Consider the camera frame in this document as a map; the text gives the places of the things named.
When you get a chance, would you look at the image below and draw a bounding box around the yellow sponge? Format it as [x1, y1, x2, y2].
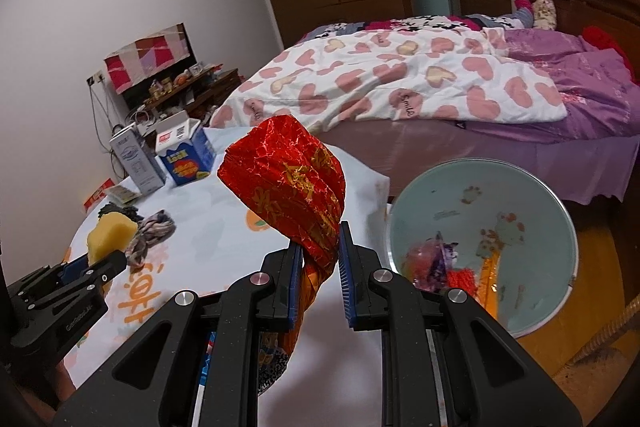
[87, 212, 138, 267]

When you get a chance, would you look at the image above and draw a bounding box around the blue snack wrapper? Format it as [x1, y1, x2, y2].
[200, 332, 216, 387]

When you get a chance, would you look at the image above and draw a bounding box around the plaid rag cloth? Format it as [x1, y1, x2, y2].
[125, 209, 177, 270]

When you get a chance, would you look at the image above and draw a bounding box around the orange white snack wrapper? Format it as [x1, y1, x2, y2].
[476, 251, 500, 319]

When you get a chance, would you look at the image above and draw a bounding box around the pink plastic bag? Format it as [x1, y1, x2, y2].
[401, 239, 446, 291]

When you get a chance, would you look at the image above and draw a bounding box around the red foil gift bag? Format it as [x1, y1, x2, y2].
[217, 115, 346, 393]

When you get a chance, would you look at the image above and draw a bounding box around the black scouring pad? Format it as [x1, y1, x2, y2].
[98, 202, 143, 223]

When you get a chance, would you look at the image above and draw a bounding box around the purple plastic bag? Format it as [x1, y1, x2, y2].
[428, 232, 458, 291]

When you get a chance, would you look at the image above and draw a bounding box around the light blue trash bin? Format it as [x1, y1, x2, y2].
[387, 158, 579, 338]

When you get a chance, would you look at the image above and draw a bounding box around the person's left hand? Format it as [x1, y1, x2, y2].
[21, 361, 76, 426]

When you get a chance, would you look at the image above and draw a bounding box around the small flat packet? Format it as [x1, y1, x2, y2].
[105, 185, 141, 206]

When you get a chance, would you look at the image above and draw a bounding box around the tall white milk carton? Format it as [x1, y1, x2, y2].
[110, 124, 166, 195]

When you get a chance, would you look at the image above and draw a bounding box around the blue Look milk carton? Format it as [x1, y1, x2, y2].
[155, 110, 216, 186]

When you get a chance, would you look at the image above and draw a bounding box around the wicker chair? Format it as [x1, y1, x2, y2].
[567, 295, 640, 365]

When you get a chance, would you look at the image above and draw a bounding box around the wooden tv cabinet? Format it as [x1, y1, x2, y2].
[125, 67, 245, 133]

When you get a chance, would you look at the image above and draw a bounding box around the television with patchwork cover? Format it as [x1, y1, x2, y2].
[104, 23, 196, 109]

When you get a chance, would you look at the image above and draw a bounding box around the purple bed cover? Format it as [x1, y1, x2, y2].
[319, 26, 639, 205]

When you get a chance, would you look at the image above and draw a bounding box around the heart print white quilt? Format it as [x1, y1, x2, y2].
[210, 28, 567, 132]

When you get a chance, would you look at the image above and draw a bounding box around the red pillow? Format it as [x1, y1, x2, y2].
[580, 25, 638, 83]

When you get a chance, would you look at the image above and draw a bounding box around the floral pillow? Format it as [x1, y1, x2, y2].
[532, 0, 558, 30]

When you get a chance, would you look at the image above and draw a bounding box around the wooden bed headboard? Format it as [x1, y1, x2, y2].
[529, 0, 639, 82]

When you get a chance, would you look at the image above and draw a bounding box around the wall power socket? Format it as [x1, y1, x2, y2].
[87, 70, 104, 87]

